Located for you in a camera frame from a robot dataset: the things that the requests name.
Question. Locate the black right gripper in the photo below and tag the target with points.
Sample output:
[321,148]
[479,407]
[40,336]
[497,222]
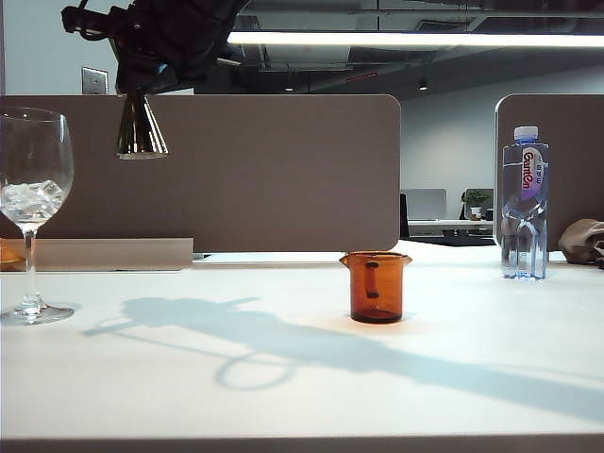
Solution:
[146,33]

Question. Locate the gold metal jigger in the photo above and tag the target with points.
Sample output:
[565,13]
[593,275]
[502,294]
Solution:
[141,137]

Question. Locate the small amber glass measuring cup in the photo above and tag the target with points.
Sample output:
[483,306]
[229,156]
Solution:
[377,292]

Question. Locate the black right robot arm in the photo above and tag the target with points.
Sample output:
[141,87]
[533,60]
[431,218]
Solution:
[212,28]

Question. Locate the clear wine glass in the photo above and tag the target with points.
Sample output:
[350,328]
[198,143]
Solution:
[29,264]

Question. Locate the clear plastic water bottle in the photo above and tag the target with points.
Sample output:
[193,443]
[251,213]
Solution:
[524,236]

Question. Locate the brown desk partition panel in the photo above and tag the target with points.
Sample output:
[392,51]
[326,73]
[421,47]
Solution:
[575,165]
[283,189]

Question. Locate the long ceiling light strip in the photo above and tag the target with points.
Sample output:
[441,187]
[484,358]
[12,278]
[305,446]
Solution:
[424,39]

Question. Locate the black office chair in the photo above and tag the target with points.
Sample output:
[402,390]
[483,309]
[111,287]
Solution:
[404,217]

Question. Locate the pale background desk divider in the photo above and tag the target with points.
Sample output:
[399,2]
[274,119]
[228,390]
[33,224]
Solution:
[424,203]

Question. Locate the white background desk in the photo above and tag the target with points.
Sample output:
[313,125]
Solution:
[448,226]

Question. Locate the potted green plant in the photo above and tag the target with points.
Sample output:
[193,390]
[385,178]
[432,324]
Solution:
[475,200]

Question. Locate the crumpled brown cloth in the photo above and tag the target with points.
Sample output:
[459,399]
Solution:
[580,240]

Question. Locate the metal wall outlet plate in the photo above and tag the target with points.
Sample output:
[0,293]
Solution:
[94,81]

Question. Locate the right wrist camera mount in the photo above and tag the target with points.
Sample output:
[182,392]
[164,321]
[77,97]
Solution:
[89,21]

